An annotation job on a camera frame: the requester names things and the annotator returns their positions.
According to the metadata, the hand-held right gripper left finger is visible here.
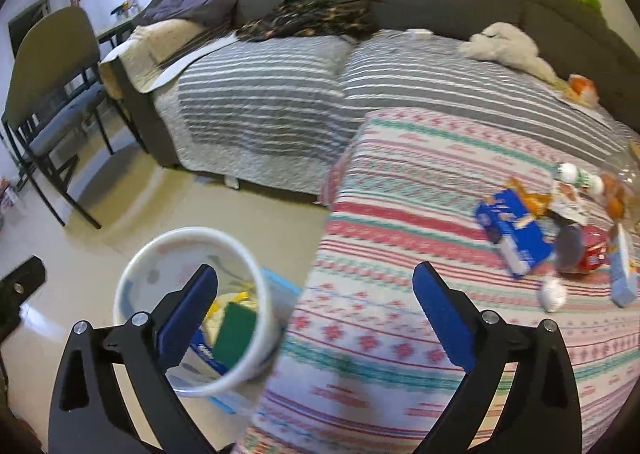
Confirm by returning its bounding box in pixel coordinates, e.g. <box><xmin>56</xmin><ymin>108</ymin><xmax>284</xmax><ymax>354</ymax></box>
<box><xmin>47</xmin><ymin>263</ymin><xmax>236</xmax><ymax>454</ymax></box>

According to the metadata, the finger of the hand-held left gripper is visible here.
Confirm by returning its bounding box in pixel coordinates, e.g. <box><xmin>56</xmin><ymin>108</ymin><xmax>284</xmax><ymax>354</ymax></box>
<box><xmin>0</xmin><ymin>257</ymin><xmax>47</xmax><ymax>337</ymax></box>

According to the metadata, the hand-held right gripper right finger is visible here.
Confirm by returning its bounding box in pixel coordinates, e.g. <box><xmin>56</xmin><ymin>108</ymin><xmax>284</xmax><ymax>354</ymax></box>
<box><xmin>412</xmin><ymin>261</ymin><xmax>583</xmax><ymax>454</ymax></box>

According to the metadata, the white plastic bin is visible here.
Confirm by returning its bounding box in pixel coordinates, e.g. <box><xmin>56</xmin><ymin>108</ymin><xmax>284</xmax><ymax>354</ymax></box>
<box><xmin>114</xmin><ymin>227</ymin><xmax>287</xmax><ymax>396</ymax></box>

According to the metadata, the red drink can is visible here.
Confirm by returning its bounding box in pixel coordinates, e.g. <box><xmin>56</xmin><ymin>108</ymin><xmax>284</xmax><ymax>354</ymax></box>
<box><xmin>556</xmin><ymin>224</ymin><xmax>611</xmax><ymax>275</ymax></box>

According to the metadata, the white bottle with foil lid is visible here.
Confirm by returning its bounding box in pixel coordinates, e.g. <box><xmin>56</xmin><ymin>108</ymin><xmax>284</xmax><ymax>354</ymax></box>
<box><xmin>552</xmin><ymin>161</ymin><xmax>606</xmax><ymax>197</ymax></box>

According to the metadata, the yellow wrapper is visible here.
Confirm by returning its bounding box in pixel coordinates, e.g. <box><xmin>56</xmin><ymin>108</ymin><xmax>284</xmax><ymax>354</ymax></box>
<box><xmin>205</xmin><ymin>291</ymin><xmax>251</xmax><ymax>316</ymax></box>

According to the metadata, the blue white packet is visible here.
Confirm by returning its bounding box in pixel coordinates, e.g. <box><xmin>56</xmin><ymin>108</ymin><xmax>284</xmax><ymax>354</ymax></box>
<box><xmin>187</xmin><ymin>329</ymin><xmax>228</xmax><ymax>377</ymax></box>

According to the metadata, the green box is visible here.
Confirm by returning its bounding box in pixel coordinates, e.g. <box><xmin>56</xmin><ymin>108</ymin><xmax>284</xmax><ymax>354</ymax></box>
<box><xmin>212</xmin><ymin>301</ymin><xmax>258</xmax><ymax>367</ymax></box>

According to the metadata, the clutter on floor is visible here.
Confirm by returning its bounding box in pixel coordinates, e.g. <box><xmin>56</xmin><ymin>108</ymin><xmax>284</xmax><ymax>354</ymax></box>
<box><xmin>0</xmin><ymin>177</ymin><xmax>16</xmax><ymax>225</ymax></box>

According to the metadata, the blue cardboard box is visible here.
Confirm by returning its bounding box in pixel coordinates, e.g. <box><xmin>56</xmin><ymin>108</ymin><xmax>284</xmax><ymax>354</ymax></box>
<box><xmin>474</xmin><ymin>188</ymin><xmax>556</xmax><ymax>280</ymax></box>

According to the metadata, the white crumpled paper ball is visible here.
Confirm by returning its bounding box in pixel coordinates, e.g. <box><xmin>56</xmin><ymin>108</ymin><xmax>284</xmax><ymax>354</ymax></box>
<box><xmin>537</xmin><ymin>279</ymin><xmax>567</xmax><ymax>312</ymax></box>

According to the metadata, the pink teal patterned blanket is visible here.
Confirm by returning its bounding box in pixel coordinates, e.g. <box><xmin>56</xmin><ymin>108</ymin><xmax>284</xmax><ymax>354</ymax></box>
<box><xmin>235</xmin><ymin>107</ymin><xmax>640</xmax><ymax>454</ymax></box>

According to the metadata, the orange snack wrapper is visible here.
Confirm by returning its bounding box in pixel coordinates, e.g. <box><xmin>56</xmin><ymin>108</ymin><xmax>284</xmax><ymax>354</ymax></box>
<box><xmin>507</xmin><ymin>177</ymin><xmax>553</xmax><ymax>220</ymax></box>

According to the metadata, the white printed wrapper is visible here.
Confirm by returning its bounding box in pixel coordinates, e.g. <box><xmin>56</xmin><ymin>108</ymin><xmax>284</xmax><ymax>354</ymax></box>
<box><xmin>547</xmin><ymin>184</ymin><xmax>591</xmax><ymax>227</ymax></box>

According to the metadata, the light blue carton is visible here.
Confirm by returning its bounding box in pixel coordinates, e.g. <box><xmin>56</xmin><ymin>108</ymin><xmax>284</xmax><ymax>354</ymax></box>
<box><xmin>607</xmin><ymin>221</ymin><xmax>640</xmax><ymax>309</ymax></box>

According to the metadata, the clear bag of oranges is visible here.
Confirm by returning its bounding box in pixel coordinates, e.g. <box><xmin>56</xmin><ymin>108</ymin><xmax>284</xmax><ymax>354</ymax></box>
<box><xmin>597</xmin><ymin>134</ymin><xmax>640</xmax><ymax>230</ymax></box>

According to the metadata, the grey striped blanket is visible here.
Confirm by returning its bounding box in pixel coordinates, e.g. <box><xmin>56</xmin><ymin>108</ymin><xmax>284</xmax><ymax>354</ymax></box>
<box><xmin>152</xmin><ymin>29</ymin><xmax>636</xmax><ymax>195</ymax></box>

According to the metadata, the yellow white booklet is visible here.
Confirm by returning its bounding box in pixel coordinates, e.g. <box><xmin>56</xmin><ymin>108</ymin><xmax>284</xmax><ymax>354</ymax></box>
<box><xmin>542</xmin><ymin>79</ymin><xmax>616</xmax><ymax>125</ymax></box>

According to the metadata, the orange plush toy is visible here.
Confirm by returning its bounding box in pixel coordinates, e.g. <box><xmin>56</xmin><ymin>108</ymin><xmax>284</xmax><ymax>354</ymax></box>
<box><xmin>565</xmin><ymin>74</ymin><xmax>601</xmax><ymax>108</ymax></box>

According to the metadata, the small side table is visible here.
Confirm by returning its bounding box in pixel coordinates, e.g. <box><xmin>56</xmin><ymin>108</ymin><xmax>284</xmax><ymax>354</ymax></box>
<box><xmin>95</xmin><ymin>14</ymin><xmax>146</xmax><ymax>50</ymax></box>

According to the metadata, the cream quilted cloth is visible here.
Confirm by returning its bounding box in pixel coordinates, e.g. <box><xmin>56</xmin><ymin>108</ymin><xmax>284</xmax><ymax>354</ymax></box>
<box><xmin>98</xmin><ymin>19</ymin><xmax>236</xmax><ymax>95</ymax></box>

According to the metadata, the white plush toy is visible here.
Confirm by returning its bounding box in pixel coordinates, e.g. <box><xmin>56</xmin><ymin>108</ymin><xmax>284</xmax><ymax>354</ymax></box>
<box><xmin>457</xmin><ymin>22</ymin><xmax>558</xmax><ymax>82</ymax></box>

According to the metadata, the dark patterned cloth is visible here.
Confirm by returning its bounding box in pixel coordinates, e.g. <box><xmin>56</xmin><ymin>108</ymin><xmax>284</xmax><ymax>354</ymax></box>
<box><xmin>235</xmin><ymin>0</ymin><xmax>376</xmax><ymax>42</ymax></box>

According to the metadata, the grey chair with black frame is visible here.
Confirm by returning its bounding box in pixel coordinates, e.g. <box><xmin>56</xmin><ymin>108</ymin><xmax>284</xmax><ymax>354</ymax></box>
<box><xmin>0</xmin><ymin>6</ymin><xmax>116</xmax><ymax>229</ymax></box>

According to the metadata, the dark wall frame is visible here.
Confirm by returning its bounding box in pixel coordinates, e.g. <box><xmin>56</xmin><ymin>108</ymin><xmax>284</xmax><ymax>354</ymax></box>
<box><xmin>7</xmin><ymin>0</ymin><xmax>53</xmax><ymax>42</ymax></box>

